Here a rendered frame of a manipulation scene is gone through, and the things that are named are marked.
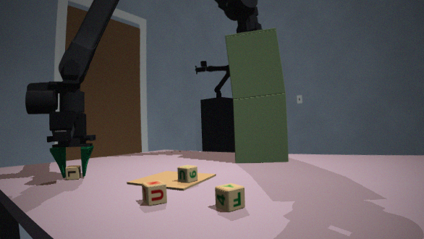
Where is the beige letter block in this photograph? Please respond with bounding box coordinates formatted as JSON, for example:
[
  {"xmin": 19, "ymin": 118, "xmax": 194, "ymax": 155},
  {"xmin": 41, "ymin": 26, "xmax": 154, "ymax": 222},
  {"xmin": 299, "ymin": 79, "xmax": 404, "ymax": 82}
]
[
  {"xmin": 177, "ymin": 165, "xmax": 198, "ymax": 183},
  {"xmin": 142, "ymin": 180, "xmax": 167, "ymax": 206},
  {"xmin": 65, "ymin": 165, "xmax": 81, "ymax": 180},
  {"xmin": 215, "ymin": 183, "xmax": 245, "ymax": 212}
]

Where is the tan flat mat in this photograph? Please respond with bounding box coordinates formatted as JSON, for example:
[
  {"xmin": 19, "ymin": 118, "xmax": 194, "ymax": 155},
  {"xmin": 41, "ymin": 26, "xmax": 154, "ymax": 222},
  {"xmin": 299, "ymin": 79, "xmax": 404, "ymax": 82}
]
[{"xmin": 127, "ymin": 171, "xmax": 216, "ymax": 190}]

